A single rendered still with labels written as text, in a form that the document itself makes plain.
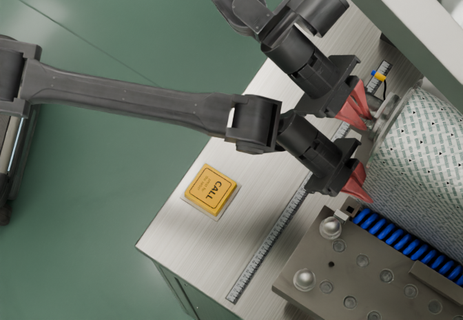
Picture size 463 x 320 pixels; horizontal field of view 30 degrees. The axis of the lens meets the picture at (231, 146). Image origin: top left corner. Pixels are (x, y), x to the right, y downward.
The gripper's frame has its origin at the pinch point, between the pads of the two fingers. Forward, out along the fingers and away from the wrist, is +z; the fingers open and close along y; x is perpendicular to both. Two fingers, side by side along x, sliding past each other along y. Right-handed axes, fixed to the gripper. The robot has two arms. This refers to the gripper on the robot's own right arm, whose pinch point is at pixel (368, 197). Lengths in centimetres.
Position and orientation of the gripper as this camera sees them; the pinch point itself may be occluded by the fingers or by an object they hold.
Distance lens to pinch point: 141.4
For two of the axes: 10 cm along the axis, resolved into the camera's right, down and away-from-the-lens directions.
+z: 7.3, 6.0, 3.1
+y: -5.5, 8.0, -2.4
